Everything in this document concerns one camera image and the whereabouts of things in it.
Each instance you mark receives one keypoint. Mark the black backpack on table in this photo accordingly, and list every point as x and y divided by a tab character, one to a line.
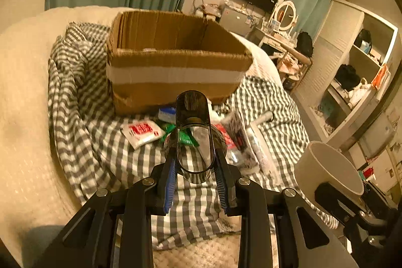
304	44

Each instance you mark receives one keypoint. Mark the white dressing table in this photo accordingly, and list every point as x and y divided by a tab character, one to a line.
264	37

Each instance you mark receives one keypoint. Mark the black bag on shelf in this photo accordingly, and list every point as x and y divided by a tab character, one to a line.
347	77

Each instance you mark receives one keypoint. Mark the dark transparent oval case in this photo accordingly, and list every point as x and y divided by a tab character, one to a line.
195	164

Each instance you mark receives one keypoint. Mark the white cylindrical massager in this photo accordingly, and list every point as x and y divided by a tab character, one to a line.
266	117

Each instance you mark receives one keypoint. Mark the wooden chair with clothes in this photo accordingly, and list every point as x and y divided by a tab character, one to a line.
292	67

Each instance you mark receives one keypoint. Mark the brown cardboard box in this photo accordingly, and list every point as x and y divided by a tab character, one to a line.
153	56

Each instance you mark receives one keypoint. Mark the blue white tissue pack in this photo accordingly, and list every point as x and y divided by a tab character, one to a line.
167	115

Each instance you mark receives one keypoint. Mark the red white medicine packet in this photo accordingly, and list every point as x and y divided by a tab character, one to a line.
141	132

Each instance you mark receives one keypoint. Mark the green medicine sachet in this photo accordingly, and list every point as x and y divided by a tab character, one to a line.
185	136

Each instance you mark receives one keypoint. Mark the grey mini fridge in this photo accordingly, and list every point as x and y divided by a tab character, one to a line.
235	21

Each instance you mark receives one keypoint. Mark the cream bed blanket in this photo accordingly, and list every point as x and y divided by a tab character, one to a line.
36	198

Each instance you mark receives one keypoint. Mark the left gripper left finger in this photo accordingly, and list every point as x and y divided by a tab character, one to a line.
114	225

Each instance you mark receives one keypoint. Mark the white round vanity mirror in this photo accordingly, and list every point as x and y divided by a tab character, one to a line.
284	16

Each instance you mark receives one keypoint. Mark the clear red labelled bottle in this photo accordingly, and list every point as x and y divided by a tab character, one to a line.
233	156

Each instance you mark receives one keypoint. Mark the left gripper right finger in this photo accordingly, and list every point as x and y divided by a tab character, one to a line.
303	240

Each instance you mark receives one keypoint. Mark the white round bowl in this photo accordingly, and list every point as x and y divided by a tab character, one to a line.
322	163

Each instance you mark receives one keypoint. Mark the white wardrobe shelf unit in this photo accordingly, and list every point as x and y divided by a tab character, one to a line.
354	60

